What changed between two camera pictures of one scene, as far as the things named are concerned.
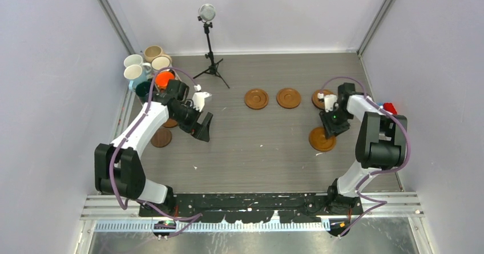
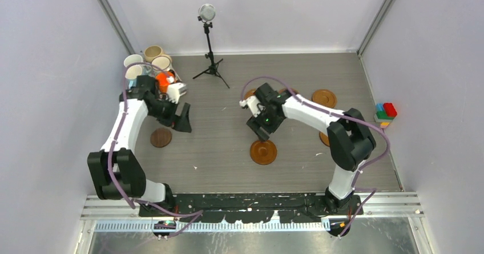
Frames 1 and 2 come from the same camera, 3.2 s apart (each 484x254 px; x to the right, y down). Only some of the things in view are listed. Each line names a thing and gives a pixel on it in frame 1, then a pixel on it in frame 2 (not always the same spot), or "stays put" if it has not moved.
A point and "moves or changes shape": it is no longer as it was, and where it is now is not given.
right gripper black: (329, 127) → (255, 123)
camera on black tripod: (207, 12) stays put
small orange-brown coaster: (318, 141) moves or changes shape
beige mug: (150, 52) stays put
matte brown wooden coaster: (170, 123) moves or changes shape
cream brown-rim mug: (161, 61) stays put
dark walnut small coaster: (161, 137) stays put
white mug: (134, 59) stays put
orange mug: (162, 77) stays put
